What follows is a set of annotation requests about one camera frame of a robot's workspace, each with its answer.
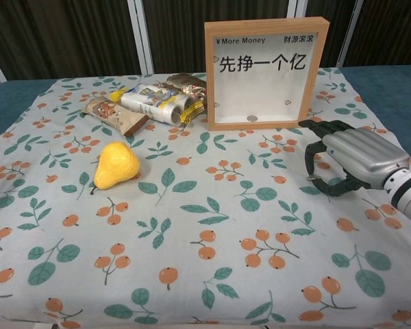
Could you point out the white plastic bag roll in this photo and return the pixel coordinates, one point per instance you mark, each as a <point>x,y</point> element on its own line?
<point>154,101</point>

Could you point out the wooden frame money box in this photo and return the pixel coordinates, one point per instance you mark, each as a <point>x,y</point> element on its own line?
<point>260,85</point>

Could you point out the yellow snack packet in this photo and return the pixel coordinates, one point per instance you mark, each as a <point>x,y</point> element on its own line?
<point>192,113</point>

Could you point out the yellow pear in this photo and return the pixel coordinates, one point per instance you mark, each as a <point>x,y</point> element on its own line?
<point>116,168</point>

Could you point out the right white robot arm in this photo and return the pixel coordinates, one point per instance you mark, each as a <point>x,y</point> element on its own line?
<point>407,192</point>

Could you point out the floral tablecloth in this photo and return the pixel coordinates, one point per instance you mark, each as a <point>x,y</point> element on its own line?
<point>205,205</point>

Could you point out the brown snack packet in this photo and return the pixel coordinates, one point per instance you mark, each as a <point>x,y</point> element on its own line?
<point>116,114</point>

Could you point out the silver coin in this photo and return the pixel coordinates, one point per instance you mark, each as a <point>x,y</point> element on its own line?
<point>315,177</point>
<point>251,118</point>

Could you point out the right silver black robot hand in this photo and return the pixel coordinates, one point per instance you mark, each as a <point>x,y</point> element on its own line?
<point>363,152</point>

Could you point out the gold foil snack packet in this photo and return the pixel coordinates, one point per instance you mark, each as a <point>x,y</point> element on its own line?
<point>188,85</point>

